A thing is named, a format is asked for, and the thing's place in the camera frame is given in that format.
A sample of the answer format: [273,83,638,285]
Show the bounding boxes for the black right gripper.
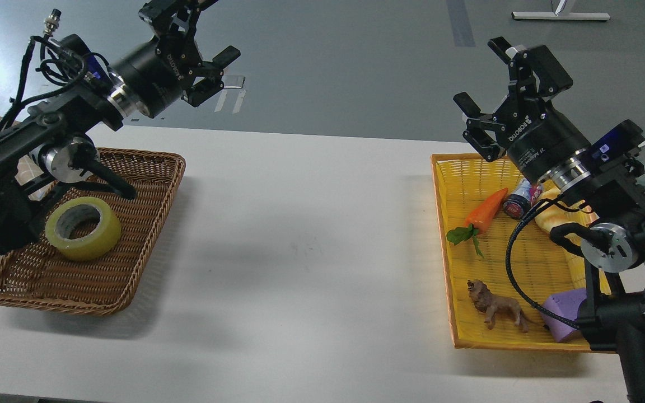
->
[453,38,590,183]

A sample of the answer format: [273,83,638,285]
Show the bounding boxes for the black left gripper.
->
[112,1,241,118]

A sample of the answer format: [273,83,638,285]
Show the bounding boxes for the yellow packing tape roll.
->
[44,196,122,262]

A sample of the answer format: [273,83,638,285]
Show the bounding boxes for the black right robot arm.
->
[454,38,645,402]

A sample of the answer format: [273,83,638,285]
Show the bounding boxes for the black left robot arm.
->
[0,1,241,255]

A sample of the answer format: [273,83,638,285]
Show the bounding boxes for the white metal stand base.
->
[511,1,611,22]

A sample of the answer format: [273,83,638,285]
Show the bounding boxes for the small soda can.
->
[502,178,544,220]

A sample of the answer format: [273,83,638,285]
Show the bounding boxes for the toy croissant bread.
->
[534,200,599,233]

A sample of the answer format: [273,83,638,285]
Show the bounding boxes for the orange toy carrot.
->
[445,188,508,259]

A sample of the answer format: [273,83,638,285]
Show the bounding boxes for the yellow plastic basket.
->
[431,153,591,353]

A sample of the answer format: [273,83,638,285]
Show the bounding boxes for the brown toy lion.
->
[466,279,548,332]

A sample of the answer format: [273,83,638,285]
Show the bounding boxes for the purple foam block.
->
[541,288,587,343]

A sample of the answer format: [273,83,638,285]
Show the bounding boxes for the brown wicker basket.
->
[0,148,186,316]

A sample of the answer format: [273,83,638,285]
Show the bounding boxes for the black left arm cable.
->
[0,8,96,135]

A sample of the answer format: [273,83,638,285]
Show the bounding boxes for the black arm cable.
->
[504,199,581,331]
[0,8,96,135]

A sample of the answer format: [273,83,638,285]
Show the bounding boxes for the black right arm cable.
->
[504,199,581,331]

